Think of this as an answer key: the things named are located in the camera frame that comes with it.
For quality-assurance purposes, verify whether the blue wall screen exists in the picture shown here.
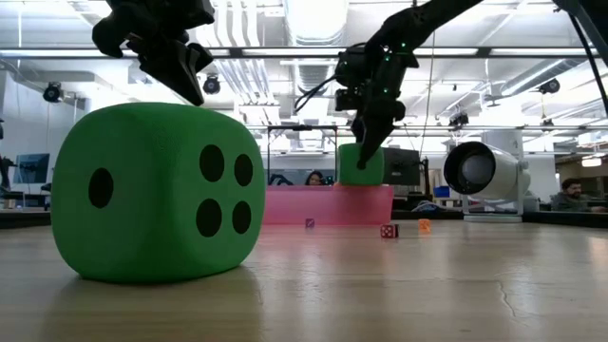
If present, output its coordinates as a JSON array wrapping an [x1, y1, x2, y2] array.
[[12, 152, 51, 185]]

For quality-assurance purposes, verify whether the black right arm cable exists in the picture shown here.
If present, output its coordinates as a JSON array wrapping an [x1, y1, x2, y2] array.
[[567, 11, 608, 118]]

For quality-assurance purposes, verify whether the black computer monitor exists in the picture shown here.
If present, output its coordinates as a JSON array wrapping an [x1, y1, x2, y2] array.
[[382, 146, 422, 187]]

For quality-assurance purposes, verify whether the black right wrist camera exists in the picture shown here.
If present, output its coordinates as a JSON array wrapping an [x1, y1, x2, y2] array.
[[334, 87, 363, 113]]

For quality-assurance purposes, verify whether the translucent pink plastic tray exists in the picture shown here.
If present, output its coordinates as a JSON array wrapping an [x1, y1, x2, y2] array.
[[263, 183, 395, 226]]

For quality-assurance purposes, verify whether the green foam die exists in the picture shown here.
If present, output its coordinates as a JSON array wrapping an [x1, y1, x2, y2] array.
[[50, 102, 267, 285], [337, 142, 386, 187]]

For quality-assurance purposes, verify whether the white camera on table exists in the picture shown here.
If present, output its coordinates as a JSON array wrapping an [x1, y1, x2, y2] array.
[[443, 141, 532, 224]]

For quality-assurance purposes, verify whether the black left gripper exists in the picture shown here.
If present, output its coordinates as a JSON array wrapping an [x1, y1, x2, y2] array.
[[92, 0, 216, 106]]

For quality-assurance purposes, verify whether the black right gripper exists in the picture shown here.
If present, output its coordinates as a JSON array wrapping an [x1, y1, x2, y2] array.
[[350, 45, 419, 170]]

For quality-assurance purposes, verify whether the person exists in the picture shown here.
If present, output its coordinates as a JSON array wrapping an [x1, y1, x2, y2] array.
[[550, 178, 608, 214], [304, 169, 329, 187]]

